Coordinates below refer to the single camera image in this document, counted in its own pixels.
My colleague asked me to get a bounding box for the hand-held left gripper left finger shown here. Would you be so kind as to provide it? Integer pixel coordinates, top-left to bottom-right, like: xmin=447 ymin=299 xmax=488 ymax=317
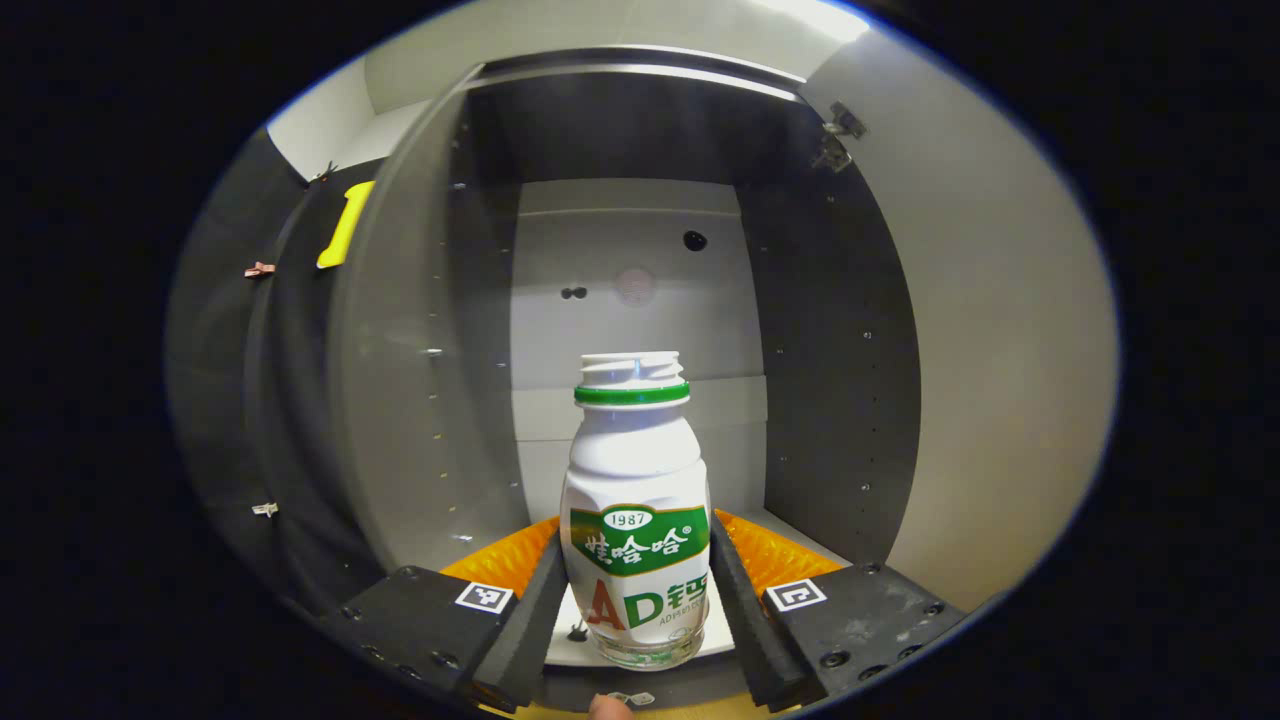
xmin=322 ymin=515 xmax=569 ymax=713

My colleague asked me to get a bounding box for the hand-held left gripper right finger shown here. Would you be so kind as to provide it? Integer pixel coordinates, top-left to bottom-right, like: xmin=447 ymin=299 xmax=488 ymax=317
xmin=708 ymin=508 xmax=969 ymax=713

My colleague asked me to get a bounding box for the white bottle green label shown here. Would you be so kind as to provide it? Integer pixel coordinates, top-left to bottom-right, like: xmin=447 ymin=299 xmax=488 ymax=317
xmin=558 ymin=350 xmax=713 ymax=671

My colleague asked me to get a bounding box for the dark grey cabinet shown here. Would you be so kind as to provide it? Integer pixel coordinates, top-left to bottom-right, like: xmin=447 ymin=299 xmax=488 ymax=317
xmin=325 ymin=45 xmax=923 ymax=713

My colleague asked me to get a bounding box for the metal door hinge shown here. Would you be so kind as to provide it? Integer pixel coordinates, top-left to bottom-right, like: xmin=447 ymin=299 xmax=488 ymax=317
xmin=813 ymin=100 xmax=869 ymax=173

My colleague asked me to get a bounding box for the black backdrop cloth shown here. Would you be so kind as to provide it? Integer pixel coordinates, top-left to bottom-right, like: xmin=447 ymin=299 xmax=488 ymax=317
xmin=165 ymin=130 xmax=381 ymax=611

